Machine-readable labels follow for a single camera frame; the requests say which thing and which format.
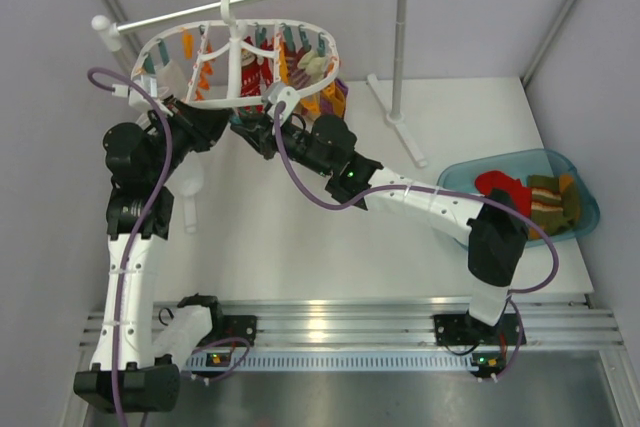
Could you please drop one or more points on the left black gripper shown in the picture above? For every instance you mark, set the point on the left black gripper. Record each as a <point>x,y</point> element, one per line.
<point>203,125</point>

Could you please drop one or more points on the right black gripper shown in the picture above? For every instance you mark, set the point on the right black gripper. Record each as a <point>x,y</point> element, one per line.
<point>259,133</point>

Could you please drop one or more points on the white oval clip hanger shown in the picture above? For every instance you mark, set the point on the white oval clip hanger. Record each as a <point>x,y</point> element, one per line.
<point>264,38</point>

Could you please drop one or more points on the olive orange striped sock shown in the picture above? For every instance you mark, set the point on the olive orange striped sock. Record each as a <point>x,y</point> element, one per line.
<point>556,203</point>

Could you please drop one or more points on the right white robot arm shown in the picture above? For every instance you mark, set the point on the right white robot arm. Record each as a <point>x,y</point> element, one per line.
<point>489,226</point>

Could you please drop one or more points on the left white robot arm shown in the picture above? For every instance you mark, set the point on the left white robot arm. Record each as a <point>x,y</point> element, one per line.
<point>133,371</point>

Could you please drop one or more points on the white black striped hanging sock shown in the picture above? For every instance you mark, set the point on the white black striped hanging sock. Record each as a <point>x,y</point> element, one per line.
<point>170,80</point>

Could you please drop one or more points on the red patterned hanging sock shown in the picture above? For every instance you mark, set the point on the red patterned hanging sock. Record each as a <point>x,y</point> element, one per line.
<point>255,74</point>

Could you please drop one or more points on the purple orange hanging sock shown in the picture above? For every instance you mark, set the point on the purple orange hanging sock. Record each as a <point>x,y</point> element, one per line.
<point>330,100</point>

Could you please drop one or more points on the cream hanging sock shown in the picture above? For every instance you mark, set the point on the cream hanging sock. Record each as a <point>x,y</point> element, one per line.
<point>314,65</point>

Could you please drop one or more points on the blue plastic basin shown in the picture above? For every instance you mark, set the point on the blue plastic basin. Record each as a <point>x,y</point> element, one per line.
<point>521,165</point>

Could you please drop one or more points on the red sock in basin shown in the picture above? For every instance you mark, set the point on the red sock in basin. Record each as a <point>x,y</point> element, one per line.
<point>520,194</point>

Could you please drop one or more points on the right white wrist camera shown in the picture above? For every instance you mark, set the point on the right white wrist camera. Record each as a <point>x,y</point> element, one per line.
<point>282,93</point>

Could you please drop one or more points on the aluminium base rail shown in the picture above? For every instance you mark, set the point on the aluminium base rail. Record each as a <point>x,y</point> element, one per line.
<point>405,336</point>

